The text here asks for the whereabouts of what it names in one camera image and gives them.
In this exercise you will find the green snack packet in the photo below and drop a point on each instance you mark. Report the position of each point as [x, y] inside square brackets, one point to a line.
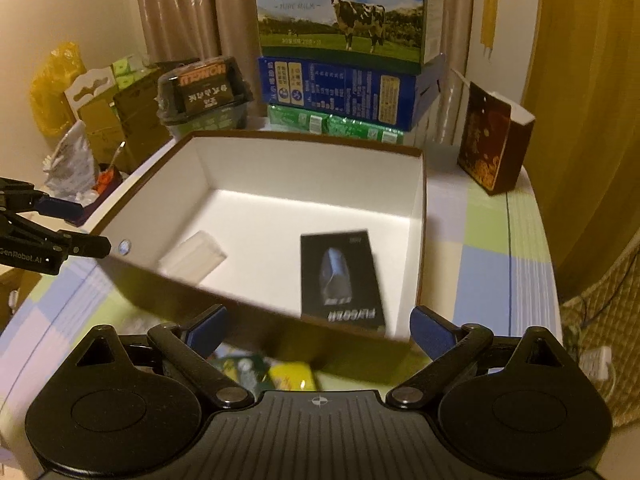
[240, 370]

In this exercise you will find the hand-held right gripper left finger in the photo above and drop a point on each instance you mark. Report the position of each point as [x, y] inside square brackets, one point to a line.
[207, 329]

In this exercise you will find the green tissue pack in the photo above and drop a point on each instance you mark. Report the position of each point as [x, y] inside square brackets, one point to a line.
[295, 119]
[365, 132]

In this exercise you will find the translucent plastic box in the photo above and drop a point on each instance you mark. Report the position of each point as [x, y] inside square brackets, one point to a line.
[192, 257]

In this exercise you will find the dark brown gift bag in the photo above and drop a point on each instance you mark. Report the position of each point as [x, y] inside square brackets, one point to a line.
[487, 140]

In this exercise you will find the white power adapter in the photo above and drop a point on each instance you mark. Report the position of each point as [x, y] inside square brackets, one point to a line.
[596, 362]

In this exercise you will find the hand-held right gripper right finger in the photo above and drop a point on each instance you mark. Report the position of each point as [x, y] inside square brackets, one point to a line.
[429, 329]

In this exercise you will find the checkered desktop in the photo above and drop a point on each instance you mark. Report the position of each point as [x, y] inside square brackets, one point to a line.
[490, 270]

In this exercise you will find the black product box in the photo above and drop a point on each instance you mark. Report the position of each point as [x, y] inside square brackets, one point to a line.
[341, 270]

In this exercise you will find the milk carton with cow print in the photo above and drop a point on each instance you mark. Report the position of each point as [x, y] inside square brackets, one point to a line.
[340, 15]

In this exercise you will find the plain brown cardboard box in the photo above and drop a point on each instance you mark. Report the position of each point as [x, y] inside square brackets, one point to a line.
[132, 125]

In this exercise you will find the yellow plastic bag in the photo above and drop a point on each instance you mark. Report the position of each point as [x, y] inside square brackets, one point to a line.
[52, 90]

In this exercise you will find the yellow snack packet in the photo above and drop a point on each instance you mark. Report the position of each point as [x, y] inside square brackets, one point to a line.
[295, 377]

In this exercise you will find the orange red small object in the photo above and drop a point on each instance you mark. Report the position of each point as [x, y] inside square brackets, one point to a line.
[107, 180]

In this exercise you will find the brown cardboard box white inside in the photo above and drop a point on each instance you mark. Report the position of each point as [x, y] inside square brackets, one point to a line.
[310, 195]

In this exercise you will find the quilted chair cushion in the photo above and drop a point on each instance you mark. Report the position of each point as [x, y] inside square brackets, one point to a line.
[605, 320]

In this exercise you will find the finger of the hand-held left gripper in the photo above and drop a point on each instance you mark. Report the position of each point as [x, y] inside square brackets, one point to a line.
[59, 205]
[90, 246]

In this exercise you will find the white plastic bag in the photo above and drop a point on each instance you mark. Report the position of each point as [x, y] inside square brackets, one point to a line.
[72, 165]

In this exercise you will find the blue carton box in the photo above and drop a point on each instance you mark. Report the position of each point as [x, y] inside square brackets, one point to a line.
[335, 90]

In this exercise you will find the green packaged goods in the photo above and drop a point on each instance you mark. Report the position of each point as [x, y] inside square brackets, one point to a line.
[205, 87]

